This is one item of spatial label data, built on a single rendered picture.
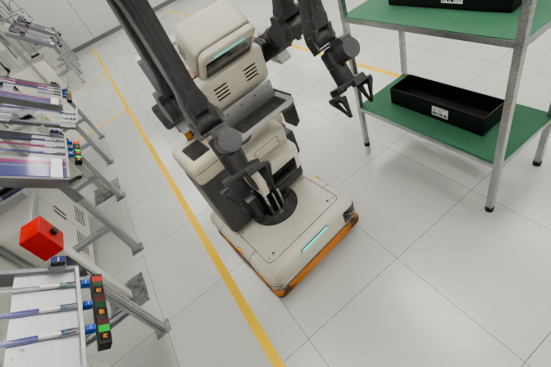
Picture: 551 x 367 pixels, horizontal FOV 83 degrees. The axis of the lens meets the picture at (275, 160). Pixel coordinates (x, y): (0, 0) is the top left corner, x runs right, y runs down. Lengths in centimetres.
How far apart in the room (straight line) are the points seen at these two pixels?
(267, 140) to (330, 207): 62
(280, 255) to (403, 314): 62
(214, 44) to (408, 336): 142
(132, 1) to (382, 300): 155
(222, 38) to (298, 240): 104
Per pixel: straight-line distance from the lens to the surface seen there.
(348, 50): 92
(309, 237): 163
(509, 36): 142
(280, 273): 160
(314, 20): 95
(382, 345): 167
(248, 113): 112
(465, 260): 183
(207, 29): 100
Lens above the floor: 160
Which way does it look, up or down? 40 degrees down
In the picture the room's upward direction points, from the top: 24 degrees counter-clockwise
